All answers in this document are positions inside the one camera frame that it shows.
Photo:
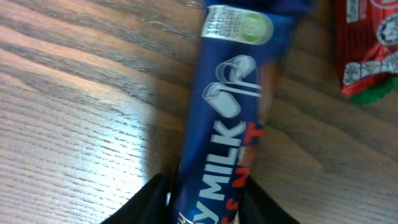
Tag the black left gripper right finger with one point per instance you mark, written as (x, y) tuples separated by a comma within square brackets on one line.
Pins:
[(257, 207)]

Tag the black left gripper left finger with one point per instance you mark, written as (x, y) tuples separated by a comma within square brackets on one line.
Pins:
[(147, 206)]

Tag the purple chocolate bar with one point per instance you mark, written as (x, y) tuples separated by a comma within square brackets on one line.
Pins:
[(241, 46)]

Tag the red wafer bar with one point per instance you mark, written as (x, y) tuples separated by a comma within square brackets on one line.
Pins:
[(366, 48)]

